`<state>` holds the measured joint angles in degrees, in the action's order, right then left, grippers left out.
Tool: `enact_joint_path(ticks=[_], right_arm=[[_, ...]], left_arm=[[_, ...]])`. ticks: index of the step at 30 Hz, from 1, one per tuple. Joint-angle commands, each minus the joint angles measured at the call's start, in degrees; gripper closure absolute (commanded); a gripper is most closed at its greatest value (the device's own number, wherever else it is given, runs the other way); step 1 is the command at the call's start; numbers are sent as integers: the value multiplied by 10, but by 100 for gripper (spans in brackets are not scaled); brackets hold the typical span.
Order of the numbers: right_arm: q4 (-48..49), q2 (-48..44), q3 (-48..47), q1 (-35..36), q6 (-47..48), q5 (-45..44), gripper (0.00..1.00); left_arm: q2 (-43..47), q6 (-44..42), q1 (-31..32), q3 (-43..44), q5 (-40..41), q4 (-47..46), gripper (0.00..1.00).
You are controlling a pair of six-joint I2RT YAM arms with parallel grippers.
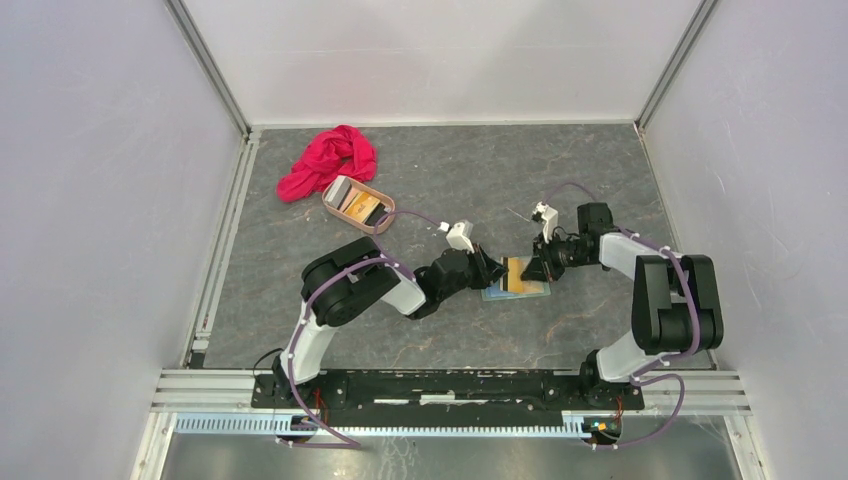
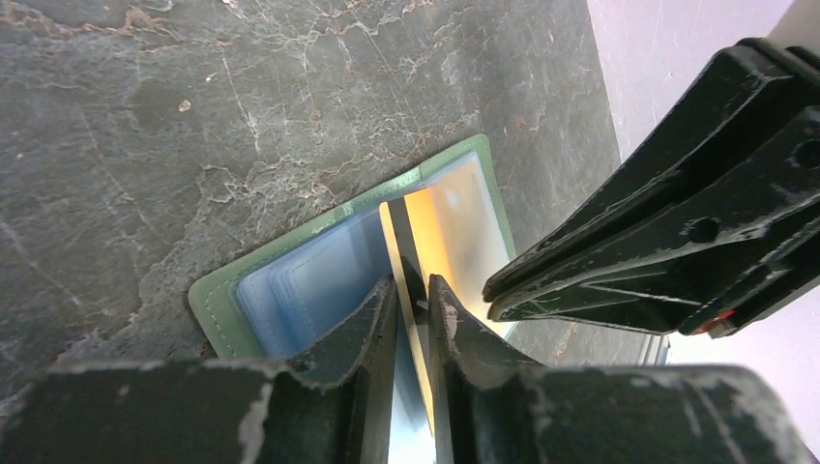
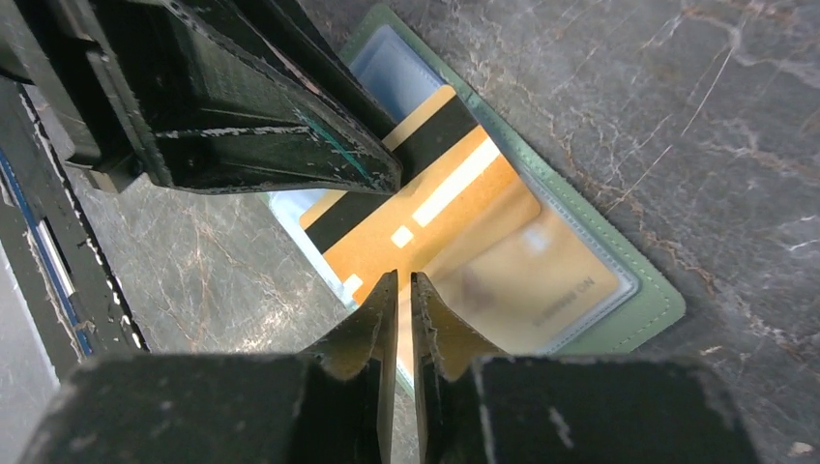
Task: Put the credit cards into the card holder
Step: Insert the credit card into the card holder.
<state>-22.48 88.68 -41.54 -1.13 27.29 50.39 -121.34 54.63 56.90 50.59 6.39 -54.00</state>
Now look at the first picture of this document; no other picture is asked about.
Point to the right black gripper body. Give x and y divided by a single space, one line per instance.
558 254

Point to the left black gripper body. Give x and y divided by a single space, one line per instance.
476 280

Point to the green card holder wallet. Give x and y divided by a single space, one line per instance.
493 292

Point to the pink oval card tray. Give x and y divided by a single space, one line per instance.
378 222

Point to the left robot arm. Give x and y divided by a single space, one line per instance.
341 285

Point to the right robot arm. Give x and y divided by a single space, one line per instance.
675 311

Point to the gold card in tray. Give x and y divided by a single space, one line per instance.
362 206

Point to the stack of upright cards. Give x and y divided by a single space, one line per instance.
337 191

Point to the red crumpled cloth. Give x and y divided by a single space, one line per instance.
343 150

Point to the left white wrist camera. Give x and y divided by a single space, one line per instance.
458 235

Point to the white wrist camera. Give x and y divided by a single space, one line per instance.
458 235
547 217

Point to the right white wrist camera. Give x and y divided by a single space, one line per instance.
547 217

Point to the aluminium frame rail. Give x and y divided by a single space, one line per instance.
219 402

